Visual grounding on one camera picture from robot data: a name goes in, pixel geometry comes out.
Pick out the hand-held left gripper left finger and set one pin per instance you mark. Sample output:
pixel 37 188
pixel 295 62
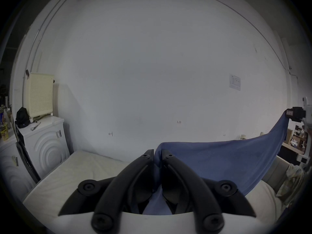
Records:
pixel 126 179

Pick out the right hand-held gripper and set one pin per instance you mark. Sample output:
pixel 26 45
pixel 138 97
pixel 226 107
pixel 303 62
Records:
pixel 308 113

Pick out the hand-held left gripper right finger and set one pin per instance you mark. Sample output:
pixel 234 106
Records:
pixel 187 179

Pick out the blue cloth garment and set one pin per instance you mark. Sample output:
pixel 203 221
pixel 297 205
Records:
pixel 219 160

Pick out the person's right hand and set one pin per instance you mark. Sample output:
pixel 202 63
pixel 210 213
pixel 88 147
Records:
pixel 308 130

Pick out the shelf with small items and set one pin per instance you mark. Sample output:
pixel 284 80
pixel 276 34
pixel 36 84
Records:
pixel 296 140

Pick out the bed with beige sheet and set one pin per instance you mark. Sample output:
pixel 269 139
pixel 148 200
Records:
pixel 80 169

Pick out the grey padded headboard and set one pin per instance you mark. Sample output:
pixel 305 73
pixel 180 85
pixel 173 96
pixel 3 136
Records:
pixel 277 172

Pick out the white paper sheet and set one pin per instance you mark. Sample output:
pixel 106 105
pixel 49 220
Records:
pixel 235 82

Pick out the patterned pale cloth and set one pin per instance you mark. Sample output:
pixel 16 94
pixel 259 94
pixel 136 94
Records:
pixel 292 181

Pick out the white washing machine with basket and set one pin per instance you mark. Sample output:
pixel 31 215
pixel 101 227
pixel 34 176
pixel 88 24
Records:
pixel 48 150

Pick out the white washing machine with bottles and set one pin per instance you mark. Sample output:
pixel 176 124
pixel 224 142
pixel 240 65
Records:
pixel 14 174

